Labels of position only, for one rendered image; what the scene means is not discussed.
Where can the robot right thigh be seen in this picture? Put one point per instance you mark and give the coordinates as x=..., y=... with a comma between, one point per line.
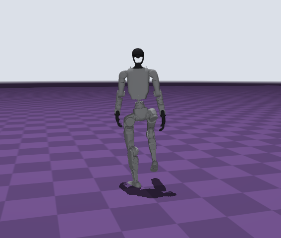
x=151, y=122

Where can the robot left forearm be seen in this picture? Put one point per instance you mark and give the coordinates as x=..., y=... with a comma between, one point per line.
x=118, y=103

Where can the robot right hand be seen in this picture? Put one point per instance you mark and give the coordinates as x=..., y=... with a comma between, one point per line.
x=163, y=119

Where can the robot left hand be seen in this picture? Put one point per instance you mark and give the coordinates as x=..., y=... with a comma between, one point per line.
x=117, y=119

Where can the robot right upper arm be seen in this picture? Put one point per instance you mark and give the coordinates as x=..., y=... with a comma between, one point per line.
x=155, y=81

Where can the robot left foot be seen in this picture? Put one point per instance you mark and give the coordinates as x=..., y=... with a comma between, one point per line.
x=137, y=184

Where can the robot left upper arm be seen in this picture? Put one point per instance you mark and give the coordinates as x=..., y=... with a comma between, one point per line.
x=121, y=83

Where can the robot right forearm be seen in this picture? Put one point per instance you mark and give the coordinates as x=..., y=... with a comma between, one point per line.
x=160, y=103

